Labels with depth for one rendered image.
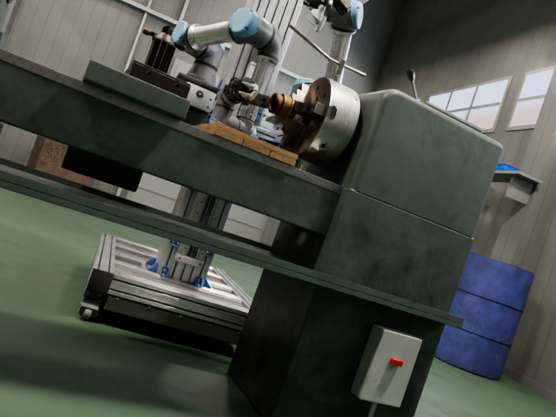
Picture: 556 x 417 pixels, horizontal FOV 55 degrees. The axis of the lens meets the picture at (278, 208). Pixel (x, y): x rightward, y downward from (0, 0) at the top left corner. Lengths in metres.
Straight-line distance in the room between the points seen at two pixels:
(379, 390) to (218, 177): 0.94
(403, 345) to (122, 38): 8.43
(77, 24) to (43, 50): 0.71
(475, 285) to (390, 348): 3.03
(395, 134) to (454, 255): 0.54
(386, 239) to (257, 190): 0.51
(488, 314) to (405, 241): 3.01
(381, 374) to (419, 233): 0.53
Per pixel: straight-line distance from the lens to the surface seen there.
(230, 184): 1.72
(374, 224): 1.91
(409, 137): 1.97
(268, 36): 2.23
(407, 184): 1.97
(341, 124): 1.89
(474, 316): 4.94
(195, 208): 2.64
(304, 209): 1.83
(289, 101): 1.94
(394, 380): 2.03
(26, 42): 9.84
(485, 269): 4.94
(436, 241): 2.08
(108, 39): 9.78
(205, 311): 2.47
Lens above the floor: 0.67
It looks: 1 degrees up
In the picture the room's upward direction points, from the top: 19 degrees clockwise
